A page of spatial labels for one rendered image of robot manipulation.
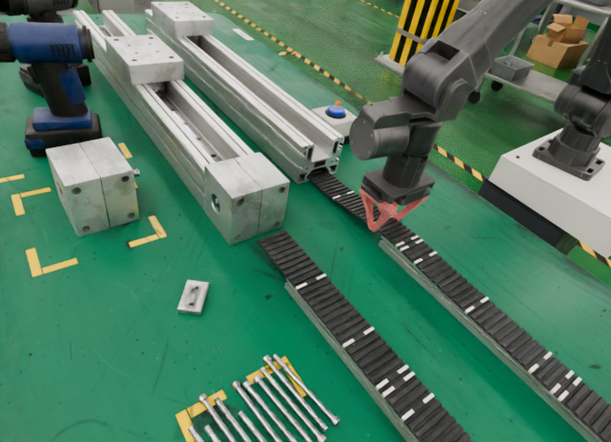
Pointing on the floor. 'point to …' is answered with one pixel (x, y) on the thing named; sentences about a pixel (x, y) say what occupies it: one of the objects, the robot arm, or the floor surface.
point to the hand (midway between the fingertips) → (384, 221)
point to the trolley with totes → (598, 3)
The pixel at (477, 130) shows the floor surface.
